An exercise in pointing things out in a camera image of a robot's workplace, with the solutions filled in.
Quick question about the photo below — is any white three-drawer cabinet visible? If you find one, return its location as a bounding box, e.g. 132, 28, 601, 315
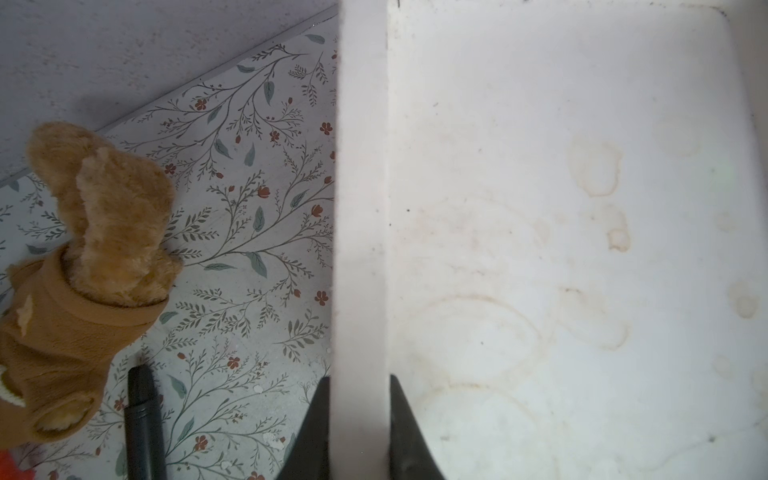
330, 1, 767, 479

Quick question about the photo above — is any orange fish plush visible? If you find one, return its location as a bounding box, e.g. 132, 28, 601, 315
0, 451, 36, 480

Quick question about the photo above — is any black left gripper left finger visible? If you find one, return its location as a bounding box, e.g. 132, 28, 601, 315
276, 377, 330, 480

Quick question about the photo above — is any floral table mat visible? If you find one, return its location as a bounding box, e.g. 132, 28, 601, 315
11, 10, 339, 479

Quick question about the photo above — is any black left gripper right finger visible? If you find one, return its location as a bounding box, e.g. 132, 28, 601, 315
389, 375, 445, 480

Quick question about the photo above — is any brown plush toy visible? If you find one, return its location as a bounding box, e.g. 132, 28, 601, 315
1, 122, 183, 449

